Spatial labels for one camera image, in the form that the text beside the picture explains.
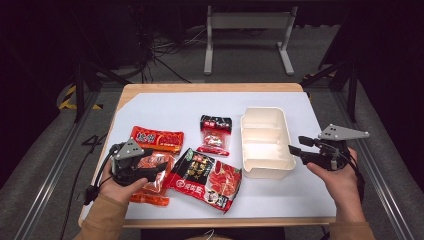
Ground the person's dark torso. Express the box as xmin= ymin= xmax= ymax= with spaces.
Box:
xmin=140 ymin=227 xmax=287 ymax=240

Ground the large black red packet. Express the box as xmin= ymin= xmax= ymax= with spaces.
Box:
xmin=162 ymin=147 xmax=244 ymax=215

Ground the small black red packet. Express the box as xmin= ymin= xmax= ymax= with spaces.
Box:
xmin=196 ymin=114 xmax=234 ymax=157

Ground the orange clear seasoning packet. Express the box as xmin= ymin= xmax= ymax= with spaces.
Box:
xmin=128 ymin=125 xmax=185 ymax=207

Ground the aluminium rail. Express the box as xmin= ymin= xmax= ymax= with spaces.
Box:
xmin=13 ymin=89 xmax=103 ymax=240
xmin=331 ymin=89 xmax=416 ymax=240

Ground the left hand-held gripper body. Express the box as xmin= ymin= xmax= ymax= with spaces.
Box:
xmin=109 ymin=137 xmax=148 ymax=187

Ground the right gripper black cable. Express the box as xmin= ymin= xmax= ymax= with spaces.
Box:
xmin=345 ymin=154 xmax=367 ymax=205

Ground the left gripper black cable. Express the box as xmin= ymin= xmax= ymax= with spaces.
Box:
xmin=59 ymin=143 xmax=118 ymax=240

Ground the white plastic divided bin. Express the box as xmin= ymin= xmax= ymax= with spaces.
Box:
xmin=240 ymin=106 xmax=297 ymax=180

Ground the person's left hand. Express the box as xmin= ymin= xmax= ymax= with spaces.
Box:
xmin=98 ymin=165 xmax=149 ymax=205

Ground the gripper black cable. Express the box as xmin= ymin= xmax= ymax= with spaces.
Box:
xmin=59 ymin=143 xmax=118 ymax=240
xmin=345 ymin=154 xmax=367 ymax=205

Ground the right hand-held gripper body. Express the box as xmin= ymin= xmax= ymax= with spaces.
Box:
xmin=307 ymin=123 xmax=371 ymax=172

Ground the yellow black hazard tape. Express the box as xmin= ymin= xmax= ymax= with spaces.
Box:
xmin=58 ymin=84 xmax=103 ymax=111

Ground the bundle of black floor cables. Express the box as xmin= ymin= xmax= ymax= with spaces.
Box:
xmin=131 ymin=6 xmax=204 ymax=84

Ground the white metal stand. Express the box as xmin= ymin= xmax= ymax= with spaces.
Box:
xmin=203 ymin=4 xmax=300 ymax=76

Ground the white table mat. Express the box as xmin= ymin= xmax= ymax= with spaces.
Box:
xmin=81 ymin=91 xmax=337 ymax=221

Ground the person's right hand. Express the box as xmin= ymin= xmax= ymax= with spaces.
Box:
xmin=306 ymin=147 xmax=363 ymax=205

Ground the white cord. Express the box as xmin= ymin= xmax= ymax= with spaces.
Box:
xmin=199 ymin=229 xmax=218 ymax=240

